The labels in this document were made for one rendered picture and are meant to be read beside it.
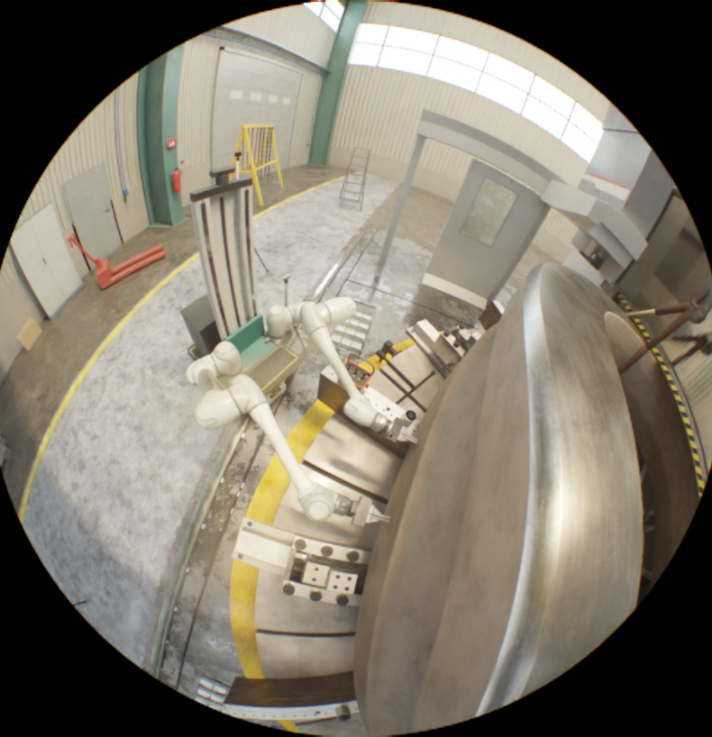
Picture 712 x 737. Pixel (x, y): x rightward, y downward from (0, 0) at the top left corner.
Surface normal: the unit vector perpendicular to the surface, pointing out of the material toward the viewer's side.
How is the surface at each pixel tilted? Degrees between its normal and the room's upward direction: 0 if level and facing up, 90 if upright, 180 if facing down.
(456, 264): 90
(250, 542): 0
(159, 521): 0
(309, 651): 0
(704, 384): 90
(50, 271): 90
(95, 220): 90
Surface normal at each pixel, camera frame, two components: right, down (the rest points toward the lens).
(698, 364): -0.95, -0.31
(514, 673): -0.54, -0.60
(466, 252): -0.26, 0.76
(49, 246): 0.95, 0.33
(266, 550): 0.19, -0.57
